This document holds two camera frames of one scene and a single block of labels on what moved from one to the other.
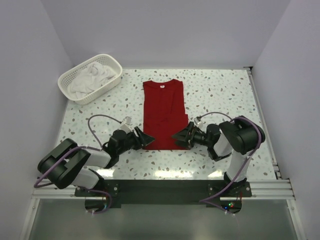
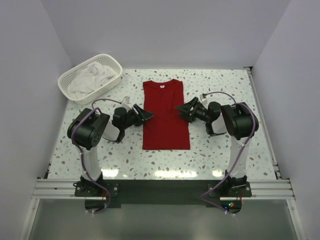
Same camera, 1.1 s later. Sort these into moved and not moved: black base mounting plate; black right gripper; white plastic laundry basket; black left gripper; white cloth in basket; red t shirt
Moved: black right gripper; black left gripper
Not moved: white cloth in basket; white plastic laundry basket; black base mounting plate; red t shirt
